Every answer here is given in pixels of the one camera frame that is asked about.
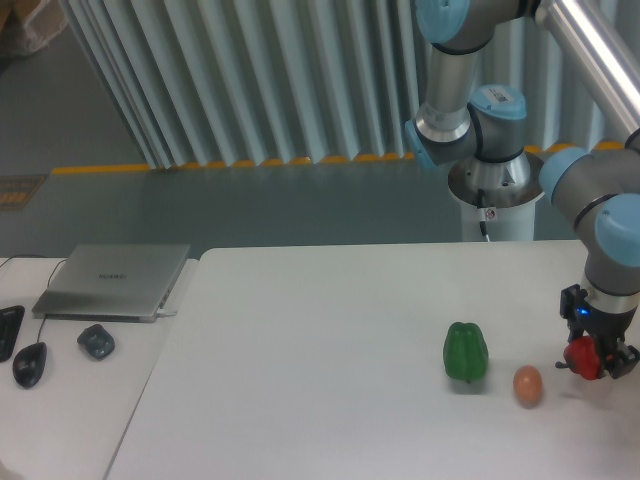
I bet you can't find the red pepper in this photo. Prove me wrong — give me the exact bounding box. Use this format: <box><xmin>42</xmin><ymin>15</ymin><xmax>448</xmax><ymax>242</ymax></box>
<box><xmin>572</xmin><ymin>336</ymin><xmax>601</xmax><ymax>381</ymax></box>

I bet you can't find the silver closed laptop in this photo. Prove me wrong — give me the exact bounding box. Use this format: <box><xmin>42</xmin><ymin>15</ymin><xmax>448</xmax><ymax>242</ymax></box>
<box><xmin>32</xmin><ymin>244</ymin><xmax>190</xmax><ymax>322</ymax></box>

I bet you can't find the green bell pepper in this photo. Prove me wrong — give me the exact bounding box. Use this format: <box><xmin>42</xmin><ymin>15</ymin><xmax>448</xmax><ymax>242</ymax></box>
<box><xmin>443</xmin><ymin>322</ymin><xmax>489</xmax><ymax>383</ymax></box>

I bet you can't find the black keyboard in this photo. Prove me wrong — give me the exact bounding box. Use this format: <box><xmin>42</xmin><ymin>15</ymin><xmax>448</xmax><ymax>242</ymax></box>
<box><xmin>0</xmin><ymin>305</ymin><xmax>25</xmax><ymax>363</ymax></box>

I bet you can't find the brown egg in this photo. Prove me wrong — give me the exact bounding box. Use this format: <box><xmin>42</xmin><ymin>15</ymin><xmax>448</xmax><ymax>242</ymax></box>
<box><xmin>512</xmin><ymin>365</ymin><xmax>543</xmax><ymax>407</ymax></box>

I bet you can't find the small dark grey case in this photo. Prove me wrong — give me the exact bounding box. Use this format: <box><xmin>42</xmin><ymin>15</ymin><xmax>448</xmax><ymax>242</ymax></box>
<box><xmin>77</xmin><ymin>324</ymin><xmax>115</xmax><ymax>361</ymax></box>

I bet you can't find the black computer mouse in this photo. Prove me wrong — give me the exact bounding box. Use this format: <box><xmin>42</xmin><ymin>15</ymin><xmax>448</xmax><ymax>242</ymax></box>
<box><xmin>12</xmin><ymin>342</ymin><xmax>48</xmax><ymax>389</ymax></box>

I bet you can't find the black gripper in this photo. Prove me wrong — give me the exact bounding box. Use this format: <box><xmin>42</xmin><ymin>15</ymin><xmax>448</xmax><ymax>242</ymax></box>
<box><xmin>554</xmin><ymin>284</ymin><xmax>639</xmax><ymax>379</ymax></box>

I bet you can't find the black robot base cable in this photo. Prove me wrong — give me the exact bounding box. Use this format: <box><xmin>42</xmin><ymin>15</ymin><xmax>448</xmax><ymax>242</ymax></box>
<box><xmin>475</xmin><ymin>187</ymin><xmax>493</xmax><ymax>243</ymax></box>

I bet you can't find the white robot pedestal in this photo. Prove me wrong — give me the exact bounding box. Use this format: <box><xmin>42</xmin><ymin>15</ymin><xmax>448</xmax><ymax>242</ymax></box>
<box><xmin>448</xmin><ymin>152</ymin><xmax>543</xmax><ymax>242</ymax></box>

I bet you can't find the white corrugated partition screen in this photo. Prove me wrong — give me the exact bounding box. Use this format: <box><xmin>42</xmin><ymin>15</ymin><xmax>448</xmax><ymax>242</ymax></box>
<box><xmin>62</xmin><ymin>1</ymin><xmax>625</xmax><ymax>168</ymax></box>

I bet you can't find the black mouse cable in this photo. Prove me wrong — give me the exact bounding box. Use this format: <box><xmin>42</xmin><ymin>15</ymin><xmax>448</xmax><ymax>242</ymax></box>
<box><xmin>0</xmin><ymin>253</ymin><xmax>69</xmax><ymax>346</ymax></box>

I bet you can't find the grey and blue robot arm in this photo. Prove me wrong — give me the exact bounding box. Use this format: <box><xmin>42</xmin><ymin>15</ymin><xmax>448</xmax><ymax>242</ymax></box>
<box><xmin>405</xmin><ymin>1</ymin><xmax>639</xmax><ymax>380</ymax></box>

